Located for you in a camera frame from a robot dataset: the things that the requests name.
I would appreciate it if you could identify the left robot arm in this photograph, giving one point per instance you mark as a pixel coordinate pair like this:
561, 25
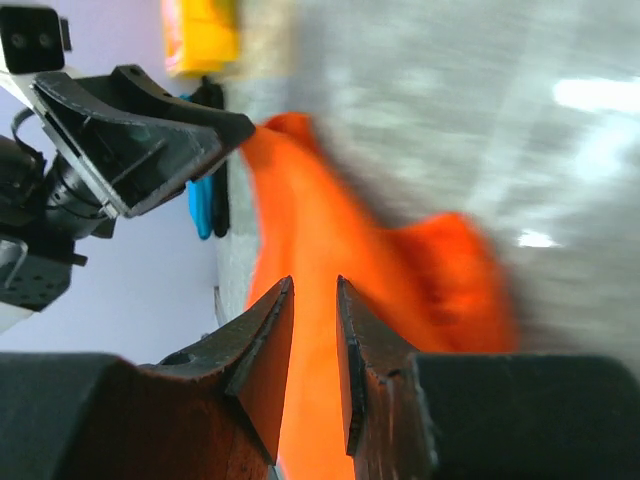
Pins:
10, 310

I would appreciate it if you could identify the folded blue t-shirt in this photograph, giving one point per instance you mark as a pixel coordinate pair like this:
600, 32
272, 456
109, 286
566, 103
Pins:
200, 195

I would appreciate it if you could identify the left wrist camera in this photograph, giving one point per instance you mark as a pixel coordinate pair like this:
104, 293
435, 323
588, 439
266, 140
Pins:
32, 39

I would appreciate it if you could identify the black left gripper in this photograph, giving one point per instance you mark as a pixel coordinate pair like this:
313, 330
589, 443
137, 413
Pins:
132, 143

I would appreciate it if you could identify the yellow plastic bin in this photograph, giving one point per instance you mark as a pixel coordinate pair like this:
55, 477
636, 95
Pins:
200, 36

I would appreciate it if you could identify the orange t-shirt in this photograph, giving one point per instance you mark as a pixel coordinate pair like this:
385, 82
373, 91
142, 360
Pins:
437, 282

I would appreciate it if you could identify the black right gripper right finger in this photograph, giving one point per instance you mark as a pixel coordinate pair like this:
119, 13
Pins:
413, 415

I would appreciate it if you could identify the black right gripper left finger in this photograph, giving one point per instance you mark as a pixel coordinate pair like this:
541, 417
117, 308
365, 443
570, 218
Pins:
211, 410

